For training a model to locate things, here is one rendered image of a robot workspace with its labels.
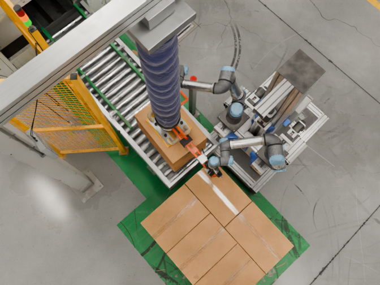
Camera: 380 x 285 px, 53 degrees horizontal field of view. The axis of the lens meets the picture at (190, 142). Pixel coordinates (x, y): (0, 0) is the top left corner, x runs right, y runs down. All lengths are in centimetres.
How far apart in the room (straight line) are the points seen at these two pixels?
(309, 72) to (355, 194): 240
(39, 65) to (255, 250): 291
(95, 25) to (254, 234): 283
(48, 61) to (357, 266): 403
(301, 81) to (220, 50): 246
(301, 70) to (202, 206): 180
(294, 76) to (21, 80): 181
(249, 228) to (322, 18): 303
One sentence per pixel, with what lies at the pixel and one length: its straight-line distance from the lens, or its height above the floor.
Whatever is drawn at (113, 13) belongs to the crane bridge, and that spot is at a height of 305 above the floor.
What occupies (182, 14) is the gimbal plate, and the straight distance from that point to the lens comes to 189.
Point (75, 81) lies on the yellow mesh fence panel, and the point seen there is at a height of 208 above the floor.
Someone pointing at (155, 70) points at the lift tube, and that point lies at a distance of 220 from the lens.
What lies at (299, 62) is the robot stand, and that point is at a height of 203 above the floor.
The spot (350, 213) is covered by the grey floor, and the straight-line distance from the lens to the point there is 484.
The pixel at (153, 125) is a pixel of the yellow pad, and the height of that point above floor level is 111.
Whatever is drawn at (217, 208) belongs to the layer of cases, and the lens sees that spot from 393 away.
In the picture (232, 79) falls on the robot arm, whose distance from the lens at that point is 313.
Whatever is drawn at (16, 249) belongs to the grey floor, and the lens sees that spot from 484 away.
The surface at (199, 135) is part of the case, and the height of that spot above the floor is 109.
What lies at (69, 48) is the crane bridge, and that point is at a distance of 166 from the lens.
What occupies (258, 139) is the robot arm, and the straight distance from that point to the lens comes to 298.
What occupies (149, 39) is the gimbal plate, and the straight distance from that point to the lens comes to 182.
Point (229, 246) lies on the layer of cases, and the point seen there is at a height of 54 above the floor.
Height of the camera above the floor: 444
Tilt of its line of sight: 75 degrees down
